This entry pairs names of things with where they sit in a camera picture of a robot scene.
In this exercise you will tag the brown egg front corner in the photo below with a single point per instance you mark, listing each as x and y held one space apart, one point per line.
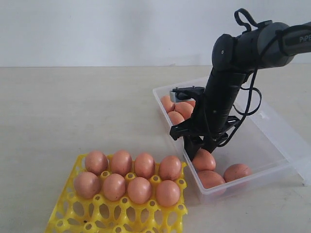
210 179

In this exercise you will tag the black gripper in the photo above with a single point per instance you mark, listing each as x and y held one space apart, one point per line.
208 127

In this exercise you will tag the brown egg tray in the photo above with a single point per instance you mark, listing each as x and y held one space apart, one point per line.
121 162
144 165
96 162
170 168

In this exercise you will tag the clear plastic container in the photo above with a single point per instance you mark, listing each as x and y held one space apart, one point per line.
266 143

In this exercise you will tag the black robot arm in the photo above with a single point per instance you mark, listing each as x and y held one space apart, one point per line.
235 60

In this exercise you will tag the brown egg cluster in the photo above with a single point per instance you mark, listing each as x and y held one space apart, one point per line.
114 187
175 117
139 190

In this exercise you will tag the yellow plastic egg tray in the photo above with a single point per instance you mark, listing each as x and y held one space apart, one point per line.
74 214

